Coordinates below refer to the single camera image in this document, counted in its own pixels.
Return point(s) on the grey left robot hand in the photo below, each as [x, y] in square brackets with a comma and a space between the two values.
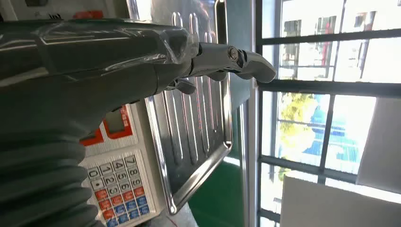
[94, 69]

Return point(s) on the white board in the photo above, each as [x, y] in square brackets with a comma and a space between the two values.
[338, 206]

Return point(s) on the dark window frame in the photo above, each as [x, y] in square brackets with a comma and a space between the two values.
[329, 87]

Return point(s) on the electronic weighing scale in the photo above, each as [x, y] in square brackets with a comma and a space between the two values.
[191, 137]

